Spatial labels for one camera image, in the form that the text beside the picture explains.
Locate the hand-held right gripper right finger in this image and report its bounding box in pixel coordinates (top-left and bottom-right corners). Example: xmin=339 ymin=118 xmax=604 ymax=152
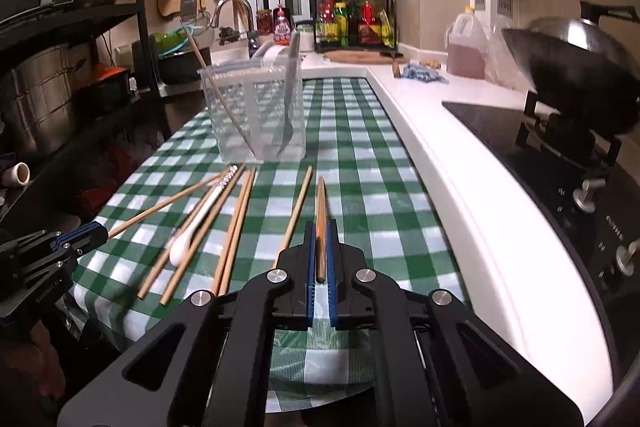
xmin=325 ymin=219 xmax=586 ymax=427

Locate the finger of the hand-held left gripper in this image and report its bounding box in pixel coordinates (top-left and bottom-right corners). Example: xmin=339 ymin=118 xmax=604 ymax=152
xmin=59 ymin=234 xmax=109 ymax=260
xmin=50 ymin=223 xmax=108 ymax=245

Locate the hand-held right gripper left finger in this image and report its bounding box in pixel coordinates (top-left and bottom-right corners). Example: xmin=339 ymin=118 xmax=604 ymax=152
xmin=56 ymin=221 xmax=321 ymax=427

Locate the white spoon with patterned handle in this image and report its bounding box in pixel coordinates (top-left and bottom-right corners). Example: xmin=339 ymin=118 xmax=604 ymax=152
xmin=169 ymin=164 xmax=238 ymax=267

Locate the clear plastic utensil container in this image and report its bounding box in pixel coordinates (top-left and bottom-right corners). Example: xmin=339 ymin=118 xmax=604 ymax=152
xmin=197 ymin=57 xmax=307 ymax=162

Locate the person's left hand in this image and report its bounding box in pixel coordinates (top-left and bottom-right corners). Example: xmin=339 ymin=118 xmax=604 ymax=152
xmin=0 ymin=322 xmax=67 ymax=404

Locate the small white cup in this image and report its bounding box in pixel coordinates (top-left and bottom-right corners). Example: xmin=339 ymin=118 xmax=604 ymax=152
xmin=2 ymin=162 xmax=32 ymax=186

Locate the green checked tablecloth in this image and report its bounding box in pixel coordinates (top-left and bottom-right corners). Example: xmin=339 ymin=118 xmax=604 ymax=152
xmin=70 ymin=77 xmax=471 ymax=413

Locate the large steel pot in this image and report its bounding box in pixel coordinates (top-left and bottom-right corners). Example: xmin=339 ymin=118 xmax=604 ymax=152
xmin=0 ymin=44 xmax=93 ymax=158

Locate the orange and black container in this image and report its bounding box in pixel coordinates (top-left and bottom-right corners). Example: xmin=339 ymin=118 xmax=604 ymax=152
xmin=87 ymin=64 xmax=133 ymax=108

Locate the dark cooking pan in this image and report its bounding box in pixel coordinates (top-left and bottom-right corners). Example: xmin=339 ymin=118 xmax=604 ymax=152
xmin=159 ymin=52 xmax=206 ymax=85

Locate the green plastic basin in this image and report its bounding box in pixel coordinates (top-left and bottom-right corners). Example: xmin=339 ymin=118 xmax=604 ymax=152
xmin=150 ymin=29 xmax=193 ymax=58

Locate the black metal shelf rack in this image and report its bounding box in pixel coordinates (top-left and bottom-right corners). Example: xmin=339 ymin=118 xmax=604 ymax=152
xmin=0 ymin=0 xmax=218 ymax=218

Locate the grey fork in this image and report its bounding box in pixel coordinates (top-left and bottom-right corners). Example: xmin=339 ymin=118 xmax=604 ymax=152
xmin=276 ymin=31 xmax=302 ymax=156

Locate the round wooden cutting board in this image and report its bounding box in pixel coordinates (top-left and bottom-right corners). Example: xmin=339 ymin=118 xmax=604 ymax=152
xmin=322 ymin=49 xmax=408 ymax=65

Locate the blue dish cloth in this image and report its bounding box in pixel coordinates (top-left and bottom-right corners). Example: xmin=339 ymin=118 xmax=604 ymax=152
xmin=402 ymin=63 xmax=448 ymax=84

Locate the black gas stove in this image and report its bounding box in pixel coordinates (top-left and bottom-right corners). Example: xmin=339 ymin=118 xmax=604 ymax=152
xmin=442 ymin=99 xmax=640 ymax=388

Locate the white lidded jar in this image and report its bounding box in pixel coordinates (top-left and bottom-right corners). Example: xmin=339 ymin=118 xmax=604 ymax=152
xmin=295 ymin=21 xmax=315 ymax=52

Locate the dark sauce bottle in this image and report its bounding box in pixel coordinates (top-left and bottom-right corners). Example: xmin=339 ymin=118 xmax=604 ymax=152
xmin=347 ymin=0 xmax=361 ymax=45

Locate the yellow green sauce bottle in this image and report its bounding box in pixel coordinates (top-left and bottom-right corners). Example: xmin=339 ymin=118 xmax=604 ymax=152
xmin=334 ymin=2 xmax=348 ymax=42

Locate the chrome faucet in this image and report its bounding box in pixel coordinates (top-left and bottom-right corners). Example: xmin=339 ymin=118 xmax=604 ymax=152
xmin=210 ymin=0 xmax=253 ymax=48

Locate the red sauce bottle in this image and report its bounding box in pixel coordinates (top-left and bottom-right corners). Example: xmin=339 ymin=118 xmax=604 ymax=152
xmin=320 ymin=0 xmax=335 ymax=42

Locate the green seasoning packet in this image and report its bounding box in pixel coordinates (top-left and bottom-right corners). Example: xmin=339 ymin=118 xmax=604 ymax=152
xmin=380 ymin=9 xmax=396 ymax=48

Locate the red label oil bottle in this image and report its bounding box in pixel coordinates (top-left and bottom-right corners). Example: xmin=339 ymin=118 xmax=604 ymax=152
xmin=359 ymin=0 xmax=382 ymax=45

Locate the silver stove knob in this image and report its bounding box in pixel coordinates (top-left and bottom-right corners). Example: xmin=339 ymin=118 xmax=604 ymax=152
xmin=572 ymin=179 xmax=606 ymax=212
xmin=615 ymin=239 xmax=640 ymax=278

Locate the plastic oil jug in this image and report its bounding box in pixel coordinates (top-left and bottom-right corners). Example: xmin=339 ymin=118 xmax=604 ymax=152
xmin=445 ymin=6 xmax=488 ymax=80

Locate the black pan support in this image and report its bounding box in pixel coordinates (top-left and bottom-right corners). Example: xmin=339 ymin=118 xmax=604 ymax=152
xmin=522 ymin=89 xmax=623 ymax=168

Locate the clear plastic bag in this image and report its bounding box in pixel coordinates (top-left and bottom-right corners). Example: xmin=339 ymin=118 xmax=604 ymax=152
xmin=485 ymin=24 xmax=536 ymax=90

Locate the dark wok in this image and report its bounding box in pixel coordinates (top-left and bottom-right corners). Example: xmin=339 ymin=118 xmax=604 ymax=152
xmin=501 ymin=0 xmax=640 ymax=138

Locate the wooden handled knife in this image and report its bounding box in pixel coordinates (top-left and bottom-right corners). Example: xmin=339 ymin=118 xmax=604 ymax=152
xmin=380 ymin=52 xmax=406 ymax=78

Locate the black wire spice rack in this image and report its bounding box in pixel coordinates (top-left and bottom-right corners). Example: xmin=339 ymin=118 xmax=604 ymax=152
xmin=314 ymin=0 xmax=396 ymax=54

